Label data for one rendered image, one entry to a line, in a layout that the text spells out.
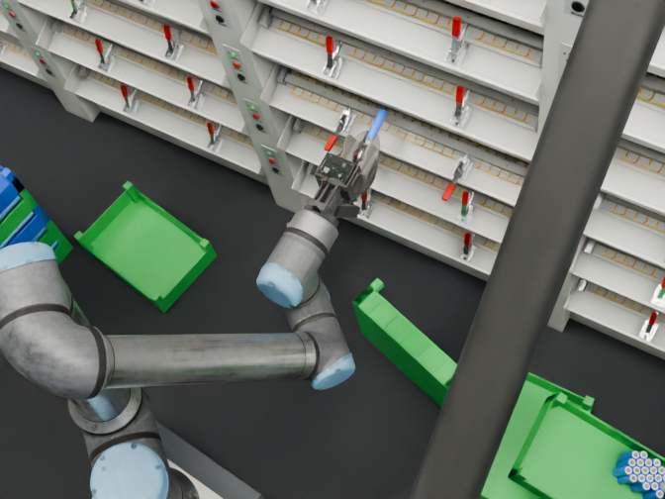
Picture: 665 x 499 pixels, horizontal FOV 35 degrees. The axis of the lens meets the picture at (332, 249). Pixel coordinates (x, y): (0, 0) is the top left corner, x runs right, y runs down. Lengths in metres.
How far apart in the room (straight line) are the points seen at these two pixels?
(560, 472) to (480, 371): 1.98
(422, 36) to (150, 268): 1.18
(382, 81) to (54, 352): 0.79
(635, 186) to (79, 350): 0.96
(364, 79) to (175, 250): 0.92
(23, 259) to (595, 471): 1.31
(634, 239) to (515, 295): 1.69
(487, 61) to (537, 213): 1.42
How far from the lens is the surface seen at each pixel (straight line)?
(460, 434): 0.39
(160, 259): 2.73
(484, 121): 1.93
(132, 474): 2.15
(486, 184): 2.09
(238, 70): 2.20
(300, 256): 1.91
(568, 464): 2.36
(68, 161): 2.97
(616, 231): 2.05
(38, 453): 2.66
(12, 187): 2.54
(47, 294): 1.69
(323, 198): 1.95
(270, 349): 1.87
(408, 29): 1.82
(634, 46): 0.34
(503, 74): 1.76
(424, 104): 1.96
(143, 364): 1.72
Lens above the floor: 2.35
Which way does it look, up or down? 63 degrees down
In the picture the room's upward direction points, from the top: 18 degrees counter-clockwise
